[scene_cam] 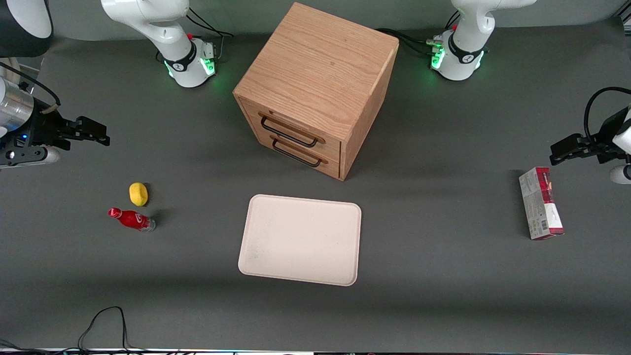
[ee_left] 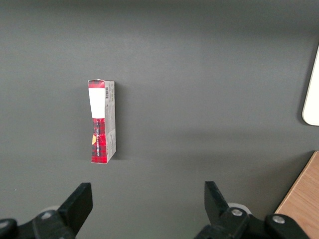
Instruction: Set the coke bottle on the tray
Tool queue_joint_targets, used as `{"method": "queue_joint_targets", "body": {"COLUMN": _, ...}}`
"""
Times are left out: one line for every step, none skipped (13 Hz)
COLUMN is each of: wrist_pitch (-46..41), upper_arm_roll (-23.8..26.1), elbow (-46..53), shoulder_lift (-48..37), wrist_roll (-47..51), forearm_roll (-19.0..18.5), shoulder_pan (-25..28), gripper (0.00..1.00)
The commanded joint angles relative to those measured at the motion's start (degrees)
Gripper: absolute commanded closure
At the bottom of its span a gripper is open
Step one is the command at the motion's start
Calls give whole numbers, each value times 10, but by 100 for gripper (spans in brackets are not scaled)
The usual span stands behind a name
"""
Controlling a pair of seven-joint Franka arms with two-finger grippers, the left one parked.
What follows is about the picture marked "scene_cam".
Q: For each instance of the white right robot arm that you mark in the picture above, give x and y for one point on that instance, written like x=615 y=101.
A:
x=162 y=29

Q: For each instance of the yellow lemon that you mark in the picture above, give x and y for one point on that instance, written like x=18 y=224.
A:
x=138 y=194

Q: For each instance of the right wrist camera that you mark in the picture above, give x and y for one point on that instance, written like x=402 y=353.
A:
x=29 y=157

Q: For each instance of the wooden drawer front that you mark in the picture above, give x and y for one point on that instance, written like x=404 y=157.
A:
x=315 y=135
x=325 y=165

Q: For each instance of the beige plastic tray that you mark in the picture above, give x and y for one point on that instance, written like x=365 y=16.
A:
x=300 y=240

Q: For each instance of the wooden drawer cabinet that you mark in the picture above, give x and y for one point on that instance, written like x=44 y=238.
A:
x=320 y=69

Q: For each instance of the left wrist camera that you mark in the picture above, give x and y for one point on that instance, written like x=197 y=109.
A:
x=621 y=174

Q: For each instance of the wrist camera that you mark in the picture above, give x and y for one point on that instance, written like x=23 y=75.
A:
x=621 y=174
x=29 y=157

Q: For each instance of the red and grey carton box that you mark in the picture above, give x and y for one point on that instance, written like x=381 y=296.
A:
x=540 y=204

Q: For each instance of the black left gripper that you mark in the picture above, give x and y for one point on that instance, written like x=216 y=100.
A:
x=604 y=140

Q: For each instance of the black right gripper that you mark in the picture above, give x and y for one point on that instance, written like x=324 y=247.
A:
x=43 y=129

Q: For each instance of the red coke bottle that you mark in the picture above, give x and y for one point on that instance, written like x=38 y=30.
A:
x=132 y=219

